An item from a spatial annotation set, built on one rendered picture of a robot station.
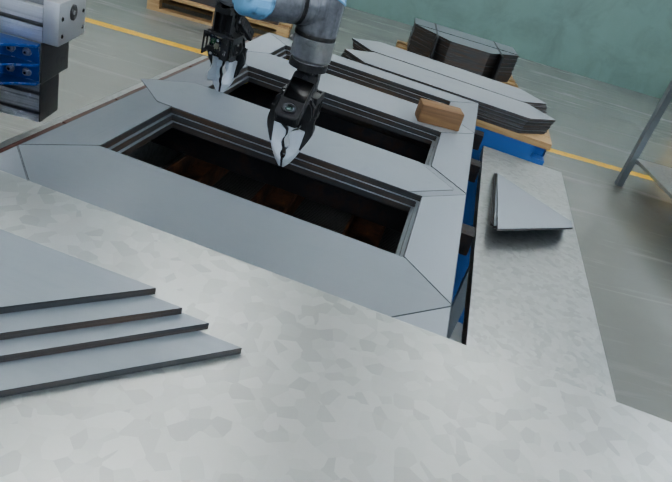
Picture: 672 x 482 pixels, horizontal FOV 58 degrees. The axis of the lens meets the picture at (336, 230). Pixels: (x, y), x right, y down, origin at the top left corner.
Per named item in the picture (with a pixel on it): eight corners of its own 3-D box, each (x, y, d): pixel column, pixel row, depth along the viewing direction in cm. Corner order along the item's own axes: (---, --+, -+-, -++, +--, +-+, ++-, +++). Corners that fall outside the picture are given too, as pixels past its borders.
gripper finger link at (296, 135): (302, 163, 124) (313, 121, 119) (294, 173, 119) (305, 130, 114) (288, 158, 124) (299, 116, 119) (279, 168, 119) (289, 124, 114)
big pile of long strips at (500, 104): (544, 113, 238) (550, 98, 235) (551, 144, 204) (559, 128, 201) (353, 48, 245) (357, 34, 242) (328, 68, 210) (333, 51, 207)
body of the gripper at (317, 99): (319, 120, 121) (335, 61, 115) (307, 133, 113) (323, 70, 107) (283, 107, 121) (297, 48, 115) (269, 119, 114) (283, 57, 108)
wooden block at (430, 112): (454, 124, 172) (460, 107, 170) (458, 132, 167) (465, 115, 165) (414, 113, 171) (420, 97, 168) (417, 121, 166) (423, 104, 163)
